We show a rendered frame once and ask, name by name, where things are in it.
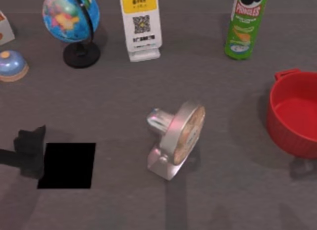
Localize red plastic pot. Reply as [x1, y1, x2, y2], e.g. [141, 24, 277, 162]
[266, 68, 317, 159]

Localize blue globe on black stand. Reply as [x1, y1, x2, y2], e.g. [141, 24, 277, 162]
[42, 0, 102, 69]

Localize black square pad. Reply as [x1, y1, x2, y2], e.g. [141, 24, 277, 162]
[37, 142, 97, 189]

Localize white cardboard box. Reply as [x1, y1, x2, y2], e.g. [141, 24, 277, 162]
[0, 10, 15, 46]

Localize green Pringles can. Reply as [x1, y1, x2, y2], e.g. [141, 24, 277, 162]
[224, 0, 270, 61]

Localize white QR code sign stand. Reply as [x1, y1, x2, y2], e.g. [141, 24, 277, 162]
[120, 0, 163, 62]

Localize blue service bell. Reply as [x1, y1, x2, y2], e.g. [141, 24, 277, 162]
[0, 49, 29, 83]

